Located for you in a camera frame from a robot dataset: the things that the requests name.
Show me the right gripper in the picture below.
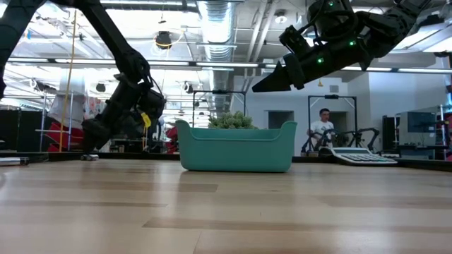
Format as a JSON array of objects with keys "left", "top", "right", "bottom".
[{"left": 251, "top": 32, "right": 372, "bottom": 94}]

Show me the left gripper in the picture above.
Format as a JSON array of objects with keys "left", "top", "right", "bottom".
[{"left": 81, "top": 74, "right": 144, "bottom": 153}]

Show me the colourful patterned curtain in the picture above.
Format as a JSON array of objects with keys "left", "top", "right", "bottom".
[{"left": 83, "top": 97, "right": 112, "bottom": 123}]

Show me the person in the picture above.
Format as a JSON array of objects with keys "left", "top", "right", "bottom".
[{"left": 307, "top": 108, "right": 335, "bottom": 149}]

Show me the green plant in white pot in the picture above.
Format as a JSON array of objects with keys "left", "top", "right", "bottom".
[{"left": 208, "top": 111, "right": 258, "bottom": 130}]

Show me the teal plastic bin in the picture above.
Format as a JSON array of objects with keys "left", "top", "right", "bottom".
[{"left": 175, "top": 119, "right": 299, "bottom": 174}]

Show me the grey desk calculator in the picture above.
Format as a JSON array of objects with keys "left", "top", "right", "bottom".
[{"left": 330, "top": 146, "right": 399, "bottom": 166}]

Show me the black cabinet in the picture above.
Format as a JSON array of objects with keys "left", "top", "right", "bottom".
[{"left": 381, "top": 114, "right": 400, "bottom": 150}]

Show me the black ceiling dome device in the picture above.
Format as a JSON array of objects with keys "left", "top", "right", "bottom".
[{"left": 155, "top": 30, "right": 173, "bottom": 49}]

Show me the grey background monitor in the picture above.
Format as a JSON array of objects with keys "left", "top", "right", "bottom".
[{"left": 405, "top": 111, "right": 438, "bottom": 134}]

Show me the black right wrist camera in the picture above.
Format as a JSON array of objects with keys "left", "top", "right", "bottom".
[{"left": 278, "top": 24, "right": 313, "bottom": 54}]

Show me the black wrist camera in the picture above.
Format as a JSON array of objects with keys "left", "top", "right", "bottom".
[
  {"left": 136, "top": 88, "right": 167, "bottom": 123},
  {"left": 278, "top": 24, "right": 313, "bottom": 54}
]

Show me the black background gantry frame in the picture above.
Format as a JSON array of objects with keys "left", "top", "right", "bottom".
[
  {"left": 307, "top": 94, "right": 358, "bottom": 149},
  {"left": 192, "top": 90, "right": 247, "bottom": 124}
]

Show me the yellow cable tag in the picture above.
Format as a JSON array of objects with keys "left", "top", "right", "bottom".
[{"left": 140, "top": 111, "right": 153, "bottom": 129}]

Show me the yellow hanging cable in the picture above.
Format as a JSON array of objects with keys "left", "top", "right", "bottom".
[{"left": 58, "top": 9, "right": 78, "bottom": 152}]

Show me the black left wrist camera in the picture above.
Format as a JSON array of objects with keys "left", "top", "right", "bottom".
[{"left": 136, "top": 88, "right": 167, "bottom": 123}]

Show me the silver spiral air duct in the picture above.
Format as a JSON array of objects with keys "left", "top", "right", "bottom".
[{"left": 197, "top": 0, "right": 237, "bottom": 114}]

